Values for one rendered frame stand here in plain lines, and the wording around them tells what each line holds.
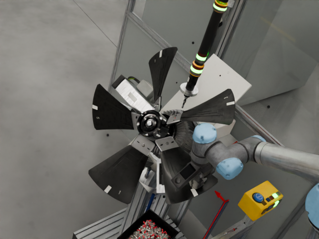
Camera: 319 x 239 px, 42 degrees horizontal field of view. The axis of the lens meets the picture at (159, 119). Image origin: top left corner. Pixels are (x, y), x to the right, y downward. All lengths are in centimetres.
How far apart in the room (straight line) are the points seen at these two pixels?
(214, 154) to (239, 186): 125
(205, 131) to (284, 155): 25
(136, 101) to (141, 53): 100
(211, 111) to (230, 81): 32
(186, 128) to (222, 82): 30
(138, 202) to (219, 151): 103
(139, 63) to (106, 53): 138
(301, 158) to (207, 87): 82
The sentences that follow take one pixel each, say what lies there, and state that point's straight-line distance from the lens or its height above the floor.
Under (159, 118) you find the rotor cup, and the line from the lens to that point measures 170.
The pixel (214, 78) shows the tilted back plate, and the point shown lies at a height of 130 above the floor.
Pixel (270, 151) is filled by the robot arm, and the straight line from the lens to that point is 135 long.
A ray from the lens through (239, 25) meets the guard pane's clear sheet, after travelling 229.
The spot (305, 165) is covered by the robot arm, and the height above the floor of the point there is 158.
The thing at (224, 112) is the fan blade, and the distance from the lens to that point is 165.
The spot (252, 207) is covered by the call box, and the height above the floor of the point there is 104.
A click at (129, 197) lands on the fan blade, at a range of 182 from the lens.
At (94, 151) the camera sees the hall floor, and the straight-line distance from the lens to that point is 325.
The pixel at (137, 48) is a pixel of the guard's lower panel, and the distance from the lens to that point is 297.
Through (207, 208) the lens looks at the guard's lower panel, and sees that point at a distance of 287.
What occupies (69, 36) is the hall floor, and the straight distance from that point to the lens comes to 449.
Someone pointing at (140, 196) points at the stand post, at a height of 62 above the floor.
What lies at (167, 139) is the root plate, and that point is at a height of 117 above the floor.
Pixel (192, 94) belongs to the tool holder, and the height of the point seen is 147.
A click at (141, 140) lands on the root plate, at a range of 178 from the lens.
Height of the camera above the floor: 234
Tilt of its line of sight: 40 degrees down
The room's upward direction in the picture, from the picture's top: 18 degrees clockwise
